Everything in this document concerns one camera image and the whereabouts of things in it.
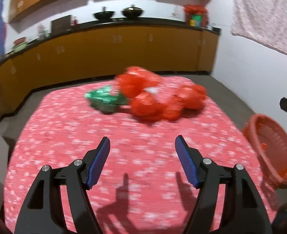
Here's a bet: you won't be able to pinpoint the dark cutting board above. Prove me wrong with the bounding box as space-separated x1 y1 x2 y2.
50 15 72 35

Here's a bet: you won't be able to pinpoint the red floral tablecloth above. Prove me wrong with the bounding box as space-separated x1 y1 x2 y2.
4 82 275 233

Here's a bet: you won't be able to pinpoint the clear jar on counter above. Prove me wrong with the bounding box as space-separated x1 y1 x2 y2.
37 24 49 40

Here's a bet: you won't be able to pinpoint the black wok with lid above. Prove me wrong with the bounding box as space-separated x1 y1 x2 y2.
121 4 144 20

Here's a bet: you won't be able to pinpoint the red plastic basket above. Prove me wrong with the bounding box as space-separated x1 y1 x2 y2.
242 113 287 189

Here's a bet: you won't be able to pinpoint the orange plastic bag top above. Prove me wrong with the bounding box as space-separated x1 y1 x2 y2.
115 66 164 121

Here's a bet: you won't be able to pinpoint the green plastic bag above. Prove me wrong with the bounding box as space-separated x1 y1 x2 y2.
84 85 128 114

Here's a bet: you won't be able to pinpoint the red bottle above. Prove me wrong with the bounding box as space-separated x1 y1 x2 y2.
71 16 78 27

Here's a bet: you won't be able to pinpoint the lower kitchen cabinets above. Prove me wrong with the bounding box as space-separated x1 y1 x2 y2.
0 18 222 120

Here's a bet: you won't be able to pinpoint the stacked bowls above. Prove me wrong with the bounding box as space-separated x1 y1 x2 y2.
12 37 28 53

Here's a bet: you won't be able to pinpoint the black wok left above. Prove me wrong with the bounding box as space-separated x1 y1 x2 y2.
93 6 115 21

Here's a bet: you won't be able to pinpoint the orange plastic bag right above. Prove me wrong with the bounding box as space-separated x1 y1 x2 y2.
162 83 207 121

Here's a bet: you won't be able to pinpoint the red bag with groceries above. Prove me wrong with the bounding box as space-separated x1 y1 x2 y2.
184 4 208 28

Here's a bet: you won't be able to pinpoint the pink floral hanging cloth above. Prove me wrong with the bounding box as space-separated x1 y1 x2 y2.
231 0 287 55

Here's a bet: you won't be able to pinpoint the orange plastic bag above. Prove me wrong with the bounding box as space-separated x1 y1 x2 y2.
162 83 207 121
115 66 164 121

